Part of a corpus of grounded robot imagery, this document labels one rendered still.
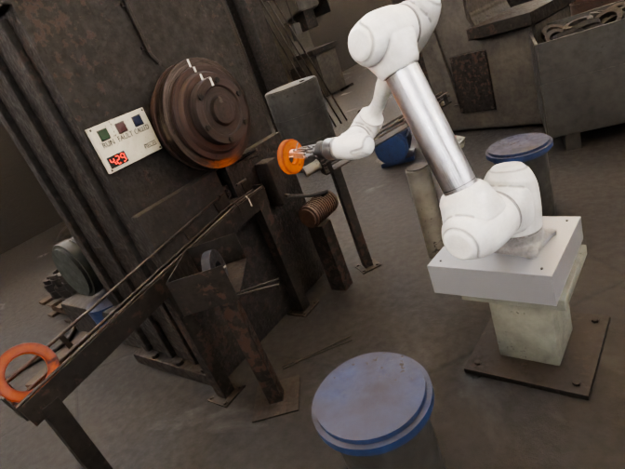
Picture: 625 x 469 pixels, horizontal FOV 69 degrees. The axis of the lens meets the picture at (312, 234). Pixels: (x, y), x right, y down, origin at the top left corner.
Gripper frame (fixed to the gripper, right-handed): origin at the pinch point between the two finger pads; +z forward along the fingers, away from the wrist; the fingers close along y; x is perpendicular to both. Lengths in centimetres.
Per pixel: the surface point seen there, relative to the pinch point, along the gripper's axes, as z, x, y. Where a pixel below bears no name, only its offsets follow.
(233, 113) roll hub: 14.5, 23.4, -10.1
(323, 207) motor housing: 4.6, -35.6, 15.8
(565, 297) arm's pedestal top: -110, -44, -26
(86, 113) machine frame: 40, 43, -57
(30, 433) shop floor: 118, -90, -123
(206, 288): -14, -18, -75
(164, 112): 24, 34, -36
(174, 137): 23.7, 23.9, -36.4
